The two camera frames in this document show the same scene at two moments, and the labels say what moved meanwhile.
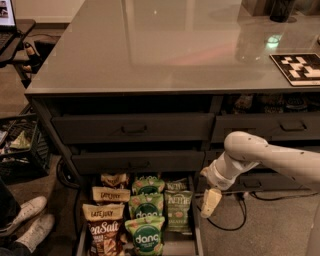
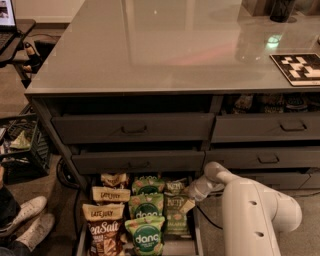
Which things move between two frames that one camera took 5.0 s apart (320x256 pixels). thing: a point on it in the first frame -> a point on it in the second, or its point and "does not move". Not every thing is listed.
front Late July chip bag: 104,228 does not move
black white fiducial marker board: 301,69 does not move
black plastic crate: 24,149 does not move
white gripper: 217,179 -> 201,190
